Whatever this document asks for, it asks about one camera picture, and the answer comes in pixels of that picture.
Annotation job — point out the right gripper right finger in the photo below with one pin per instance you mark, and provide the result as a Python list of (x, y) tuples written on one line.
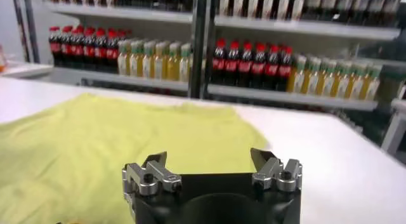
[(269, 173)]

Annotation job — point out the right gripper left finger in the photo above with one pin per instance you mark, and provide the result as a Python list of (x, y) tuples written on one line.
[(149, 177)]

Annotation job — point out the yellow-green t-shirt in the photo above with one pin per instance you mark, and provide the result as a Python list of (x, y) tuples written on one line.
[(95, 149)]

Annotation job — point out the yellow juice bottle green label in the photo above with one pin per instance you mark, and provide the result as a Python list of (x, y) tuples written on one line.
[(340, 84), (354, 85), (185, 68), (297, 79), (148, 65), (311, 81), (160, 66), (123, 61), (325, 82), (370, 87), (135, 63), (173, 67)]

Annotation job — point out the red cap cola bottle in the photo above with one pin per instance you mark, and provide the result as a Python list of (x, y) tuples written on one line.
[(112, 53), (77, 50), (89, 51), (55, 47), (285, 70), (232, 65), (66, 49), (259, 68), (245, 67), (101, 52), (219, 64), (271, 69)]

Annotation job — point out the glass drinks display cabinet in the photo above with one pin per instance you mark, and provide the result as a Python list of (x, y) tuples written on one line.
[(207, 54), (196, 54)]

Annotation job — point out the green cap dark tea bottle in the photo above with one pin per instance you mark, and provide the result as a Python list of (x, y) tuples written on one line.
[(283, 7), (252, 5), (267, 6), (224, 4), (238, 4), (297, 8)]

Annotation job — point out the beige label dark drink bottle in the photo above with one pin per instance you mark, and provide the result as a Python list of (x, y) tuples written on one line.
[(329, 2), (314, 1)]

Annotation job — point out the blue label dark drink bottle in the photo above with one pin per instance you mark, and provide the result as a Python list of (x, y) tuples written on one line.
[(392, 6), (345, 3), (361, 4), (377, 5)]

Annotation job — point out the orange and white box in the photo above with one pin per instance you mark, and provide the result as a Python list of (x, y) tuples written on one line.
[(2, 58)]

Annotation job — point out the black slanted frame post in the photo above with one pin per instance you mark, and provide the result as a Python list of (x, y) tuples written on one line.
[(31, 25)]

